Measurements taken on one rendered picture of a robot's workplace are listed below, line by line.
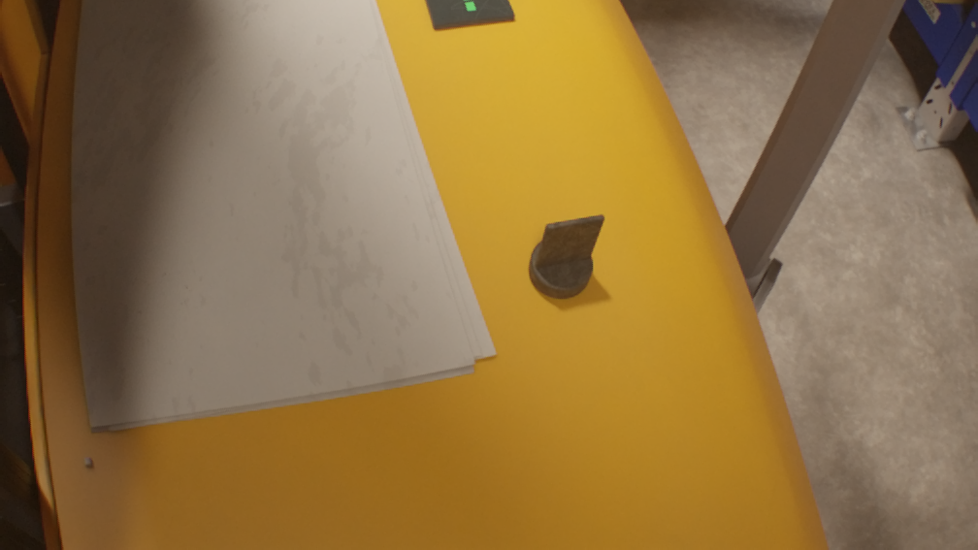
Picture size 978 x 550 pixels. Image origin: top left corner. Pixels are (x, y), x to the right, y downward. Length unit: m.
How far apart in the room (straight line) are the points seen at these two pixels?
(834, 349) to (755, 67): 0.58
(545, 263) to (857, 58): 0.43
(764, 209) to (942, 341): 0.80
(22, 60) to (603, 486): 0.63
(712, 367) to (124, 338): 0.24
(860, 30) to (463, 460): 0.49
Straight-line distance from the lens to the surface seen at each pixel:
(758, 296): 1.00
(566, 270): 0.38
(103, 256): 0.40
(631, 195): 0.42
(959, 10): 1.82
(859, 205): 1.69
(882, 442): 1.50
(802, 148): 0.84
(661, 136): 0.46
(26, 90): 0.85
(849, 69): 0.76
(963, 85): 1.81
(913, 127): 1.90
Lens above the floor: 1.23
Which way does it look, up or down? 58 degrees down
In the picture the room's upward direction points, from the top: 13 degrees clockwise
